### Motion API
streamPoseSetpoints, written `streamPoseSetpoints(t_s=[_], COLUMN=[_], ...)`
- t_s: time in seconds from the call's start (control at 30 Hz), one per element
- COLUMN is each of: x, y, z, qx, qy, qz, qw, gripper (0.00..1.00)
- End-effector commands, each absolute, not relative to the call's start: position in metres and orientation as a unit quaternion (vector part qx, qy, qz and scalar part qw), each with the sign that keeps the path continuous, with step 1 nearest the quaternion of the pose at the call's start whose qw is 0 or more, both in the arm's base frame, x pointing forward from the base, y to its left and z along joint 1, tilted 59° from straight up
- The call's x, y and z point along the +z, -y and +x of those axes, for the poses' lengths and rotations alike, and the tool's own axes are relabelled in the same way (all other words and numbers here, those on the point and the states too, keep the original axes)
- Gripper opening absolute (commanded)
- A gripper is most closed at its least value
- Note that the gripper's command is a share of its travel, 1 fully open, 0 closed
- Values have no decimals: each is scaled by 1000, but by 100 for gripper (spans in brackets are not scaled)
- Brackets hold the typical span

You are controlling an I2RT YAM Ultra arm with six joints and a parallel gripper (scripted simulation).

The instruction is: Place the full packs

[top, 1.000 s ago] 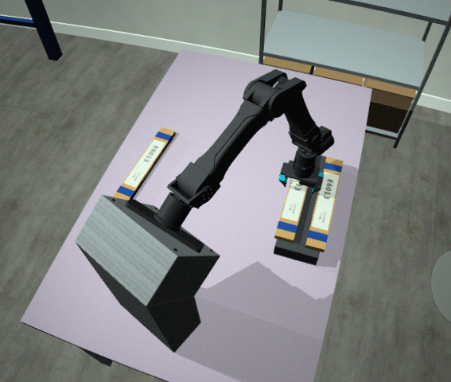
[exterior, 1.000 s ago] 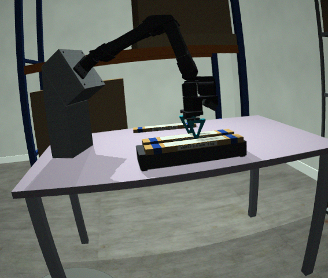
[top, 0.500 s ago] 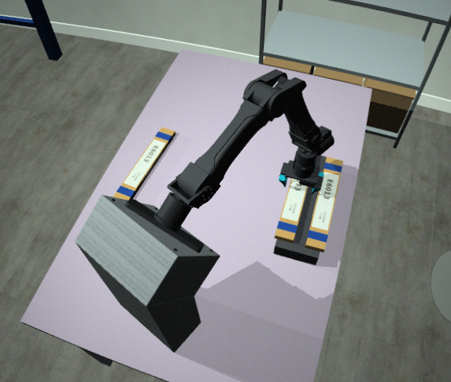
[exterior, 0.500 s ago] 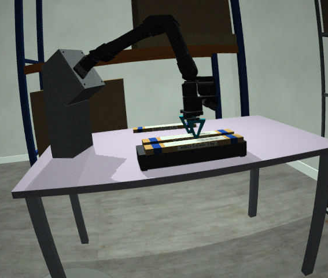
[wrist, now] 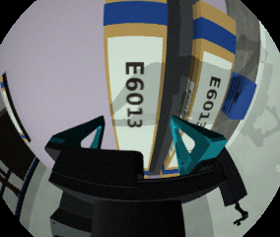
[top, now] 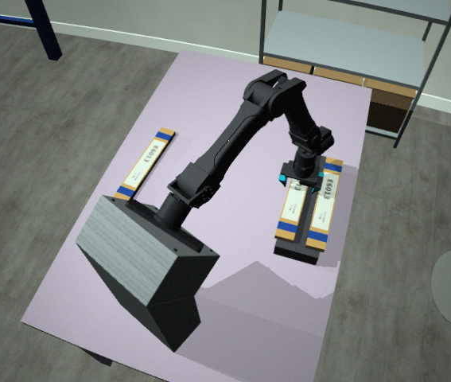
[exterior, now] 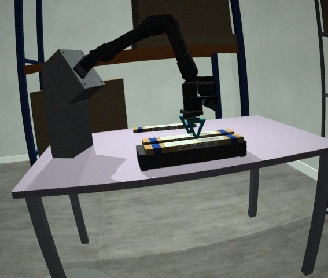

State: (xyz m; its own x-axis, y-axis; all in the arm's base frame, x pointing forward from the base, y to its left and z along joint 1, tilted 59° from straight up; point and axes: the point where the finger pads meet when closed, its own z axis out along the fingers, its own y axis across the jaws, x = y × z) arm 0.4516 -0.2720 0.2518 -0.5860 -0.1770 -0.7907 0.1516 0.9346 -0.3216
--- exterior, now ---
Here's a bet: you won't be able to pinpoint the white electrode pack with blue band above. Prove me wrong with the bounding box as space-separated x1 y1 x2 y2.
144 134 244 155

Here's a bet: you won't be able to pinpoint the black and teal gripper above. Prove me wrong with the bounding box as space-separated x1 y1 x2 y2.
179 96 205 139

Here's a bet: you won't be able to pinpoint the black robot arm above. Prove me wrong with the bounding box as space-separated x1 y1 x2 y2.
73 14 218 111

